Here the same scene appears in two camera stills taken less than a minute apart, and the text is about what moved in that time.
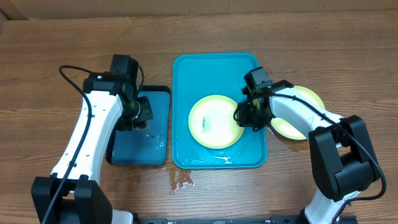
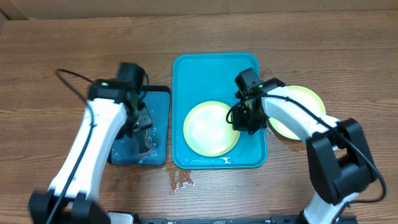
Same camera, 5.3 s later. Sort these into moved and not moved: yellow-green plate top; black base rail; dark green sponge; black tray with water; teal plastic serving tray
Moved: dark green sponge; yellow-green plate top
Not moved: black tray with water; black base rail; teal plastic serving tray
